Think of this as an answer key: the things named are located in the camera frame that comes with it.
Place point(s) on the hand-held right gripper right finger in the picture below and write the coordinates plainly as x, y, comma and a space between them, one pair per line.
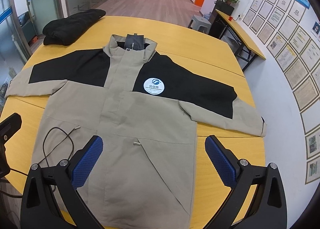
221, 161

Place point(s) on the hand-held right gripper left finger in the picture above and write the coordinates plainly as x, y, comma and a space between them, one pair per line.
87, 161

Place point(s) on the khaki and black jacket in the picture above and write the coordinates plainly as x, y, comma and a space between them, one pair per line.
125, 109

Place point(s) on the wooden folding side table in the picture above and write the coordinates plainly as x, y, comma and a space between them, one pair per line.
240, 34

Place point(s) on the black folded garment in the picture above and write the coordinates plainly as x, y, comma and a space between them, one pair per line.
70, 26

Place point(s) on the grey plastic stool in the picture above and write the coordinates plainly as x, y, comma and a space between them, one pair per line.
200, 21

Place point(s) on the black cabinet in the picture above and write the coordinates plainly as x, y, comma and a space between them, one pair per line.
220, 19

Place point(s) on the small red object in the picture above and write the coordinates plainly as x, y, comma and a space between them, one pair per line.
232, 18

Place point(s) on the wall of framed notices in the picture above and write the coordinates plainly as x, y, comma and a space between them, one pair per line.
287, 36

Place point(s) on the portrait wall poster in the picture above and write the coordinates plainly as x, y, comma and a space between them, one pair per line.
316, 28

